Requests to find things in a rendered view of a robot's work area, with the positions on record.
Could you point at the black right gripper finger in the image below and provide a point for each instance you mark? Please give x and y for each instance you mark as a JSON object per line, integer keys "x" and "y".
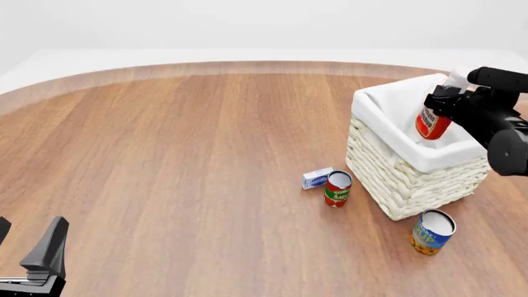
{"x": 442, "y": 100}

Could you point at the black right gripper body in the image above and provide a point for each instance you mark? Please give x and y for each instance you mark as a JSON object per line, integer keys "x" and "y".
{"x": 486, "y": 106}

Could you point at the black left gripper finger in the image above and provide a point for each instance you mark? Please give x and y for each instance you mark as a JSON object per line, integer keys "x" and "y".
{"x": 3, "y": 227}
{"x": 48, "y": 250}

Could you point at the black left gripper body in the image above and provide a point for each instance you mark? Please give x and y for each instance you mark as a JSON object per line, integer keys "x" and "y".
{"x": 29, "y": 286}

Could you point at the red ketchup bottle white cap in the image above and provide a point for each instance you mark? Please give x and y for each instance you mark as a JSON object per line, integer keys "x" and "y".
{"x": 431, "y": 123}

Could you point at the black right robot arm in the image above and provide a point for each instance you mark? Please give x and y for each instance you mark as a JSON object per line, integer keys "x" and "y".
{"x": 509, "y": 145}

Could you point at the white woven wicker basket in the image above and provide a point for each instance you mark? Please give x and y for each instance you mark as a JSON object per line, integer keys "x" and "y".
{"x": 406, "y": 185}

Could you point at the blue yellow soup can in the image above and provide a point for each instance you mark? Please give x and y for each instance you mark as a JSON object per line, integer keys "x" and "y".
{"x": 431, "y": 233}

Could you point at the red green tomato sauce can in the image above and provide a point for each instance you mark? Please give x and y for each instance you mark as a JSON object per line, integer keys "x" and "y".
{"x": 338, "y": 191}

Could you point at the small blue white food box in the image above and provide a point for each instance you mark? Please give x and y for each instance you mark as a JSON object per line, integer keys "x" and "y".
{"x": 315, "y": 179}

